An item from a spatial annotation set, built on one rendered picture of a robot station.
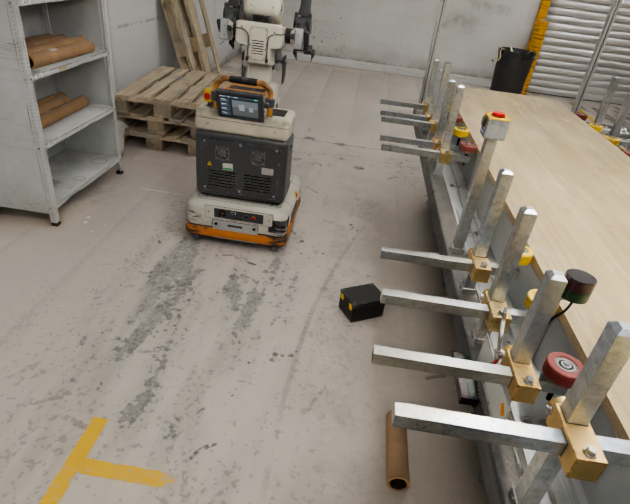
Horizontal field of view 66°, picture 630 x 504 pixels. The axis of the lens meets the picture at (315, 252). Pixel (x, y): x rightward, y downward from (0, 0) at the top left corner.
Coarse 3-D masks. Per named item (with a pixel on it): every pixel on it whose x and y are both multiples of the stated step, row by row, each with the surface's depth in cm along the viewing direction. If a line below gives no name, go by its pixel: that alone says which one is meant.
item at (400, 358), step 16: (384, 352) 109; (400, 352) 109; (416, 352) 110; (416, 368) 109; (432, 368) 108; (448, 368) 107; (464, 368) 107; (480, 368) 107; (496, 368) 108; (544, 384) 107
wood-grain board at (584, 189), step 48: (480, 96) 328; (528, 96) 346; (480, 144) 236; (528, 144) 244; (576, 144) 254; (528, 192) 189; (576, 192) 195; (624, 192) 201; (528, 240) 154; (576, 240) 158; (624, 240) 162; (624, 288) 136; (576, 336) 115; (624, 384) 102; (624, 432) 92
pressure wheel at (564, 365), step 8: (552, 352) 108; (560, 352) 108; (552, 360) 105; (560, 360) 106; (568, 360) 106; (576, 360) 106; (544, 368) 106; (552, 368) 104; (560, 368) 103; (568, 368) 104; (576, 368) 104; (552, 376) 104; (560, 376) 102; (568, 376) 102; (576, 376) 102; (560, 384) 103; (568, 384) 103
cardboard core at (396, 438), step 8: (392, 432) 186; (400, 432) 186; (392, 440) 183; (400, 440) 182; (392, 448) 180; (400, 448) 179; (392, 456) 177; (400, 456) 176; (392, 464) 174; (400, 464) 174; (408, 464) 177; (392, 472) 172; (400, 472) 171; (408, 472) 173; (392, 480) 175; (400, 480) 176; (408, 480) 170; (392, 488) 173; (400, 488) 173
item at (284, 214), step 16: (288, 192) 311; (192, 208) 289; (240, 208) 287; (256, 208) 287; (272, 208) 289; (288, 208) 295; (192, 224) 295; (208, 224) 293; (224, 224) 292; (240, 224) 291; (288, 224) 299; (240, 240) 296; (256, 240) 294; (272, 240) 293
